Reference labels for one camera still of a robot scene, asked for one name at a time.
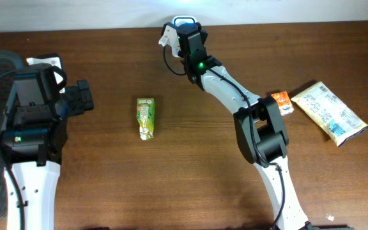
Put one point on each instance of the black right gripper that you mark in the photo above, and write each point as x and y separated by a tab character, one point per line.
188	29

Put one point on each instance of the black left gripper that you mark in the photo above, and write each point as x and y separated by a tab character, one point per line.
79	96

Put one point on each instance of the green juice carton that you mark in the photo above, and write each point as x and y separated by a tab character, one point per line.
146	117

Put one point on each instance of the orange tissue pack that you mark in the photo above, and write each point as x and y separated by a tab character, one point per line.
284	102

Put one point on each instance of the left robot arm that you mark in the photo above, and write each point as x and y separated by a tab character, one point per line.
32	138

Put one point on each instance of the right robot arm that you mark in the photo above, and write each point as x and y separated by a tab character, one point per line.
260	130

